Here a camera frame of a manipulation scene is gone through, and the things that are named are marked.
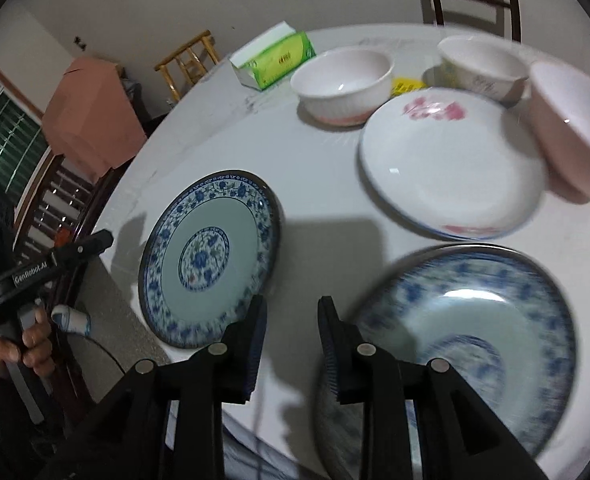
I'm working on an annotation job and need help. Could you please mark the white bowl with Dog text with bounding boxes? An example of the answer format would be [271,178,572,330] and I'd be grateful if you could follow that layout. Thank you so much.
[437,36,529,107]

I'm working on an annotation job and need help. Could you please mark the green tissue box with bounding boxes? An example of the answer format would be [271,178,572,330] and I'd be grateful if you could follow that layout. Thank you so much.
[229,22,316,91]

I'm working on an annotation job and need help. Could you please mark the bamboo chair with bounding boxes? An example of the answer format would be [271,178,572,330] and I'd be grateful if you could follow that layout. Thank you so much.
[154,29,221,103]

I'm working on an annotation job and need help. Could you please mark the large pink bowl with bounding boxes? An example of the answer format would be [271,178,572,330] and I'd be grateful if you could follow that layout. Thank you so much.
[529,61,590,197]

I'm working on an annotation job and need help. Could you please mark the small blue floral plate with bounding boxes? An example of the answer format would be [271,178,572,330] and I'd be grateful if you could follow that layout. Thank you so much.
[138,170,281,349]

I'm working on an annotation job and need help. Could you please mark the pink cloth on chair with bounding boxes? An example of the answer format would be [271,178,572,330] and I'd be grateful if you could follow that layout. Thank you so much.
[41,58,146,183]

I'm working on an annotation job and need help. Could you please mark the white ribbed bowl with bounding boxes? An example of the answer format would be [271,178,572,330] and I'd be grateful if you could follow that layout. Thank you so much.
[291,47,395,127]

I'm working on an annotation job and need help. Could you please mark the white plate pink roses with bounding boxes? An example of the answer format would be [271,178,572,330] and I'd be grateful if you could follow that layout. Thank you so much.
[359,88,548,240]

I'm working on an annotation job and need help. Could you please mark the yellow round warning sticker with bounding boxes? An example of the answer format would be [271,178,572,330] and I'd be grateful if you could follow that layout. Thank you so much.
[391,77,427,96]

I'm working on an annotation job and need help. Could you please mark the dark wooden chair at left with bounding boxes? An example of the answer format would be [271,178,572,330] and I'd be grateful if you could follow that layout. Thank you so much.
[13,151,130,262]

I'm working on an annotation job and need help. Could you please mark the person's left hand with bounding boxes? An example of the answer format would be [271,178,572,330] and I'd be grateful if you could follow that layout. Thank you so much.
[0,306,57,380]

